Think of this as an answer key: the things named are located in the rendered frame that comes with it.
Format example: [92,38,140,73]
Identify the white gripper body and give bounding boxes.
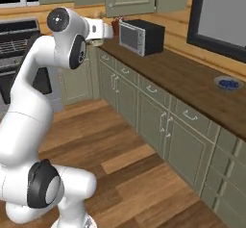
[101,19,115,41]

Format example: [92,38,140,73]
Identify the green lower cabinet door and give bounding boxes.
[115,73,139,129]
[165,115,214,195]
[137,91,168,158]
[99,61,117,110]

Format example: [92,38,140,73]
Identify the green lower cabinet run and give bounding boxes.
[58,44,100,106]

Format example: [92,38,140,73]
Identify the green drawer front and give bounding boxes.
[98,49,117,70]
[138,75,171,109]
[170,96,219,143]
[115,60,139,86]

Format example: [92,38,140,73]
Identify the black and silver microwave oven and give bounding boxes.
[118,18,166,58]

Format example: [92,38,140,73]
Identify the black stove with oven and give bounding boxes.
[0,17,63,113]

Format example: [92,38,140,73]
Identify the large dark framed window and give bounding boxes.
[185,0,246,63]

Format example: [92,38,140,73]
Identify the grey bowl with blue pattern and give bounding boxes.
[213,75,245,92]

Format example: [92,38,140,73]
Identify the green drawer stack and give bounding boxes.
[199,125,246,228]

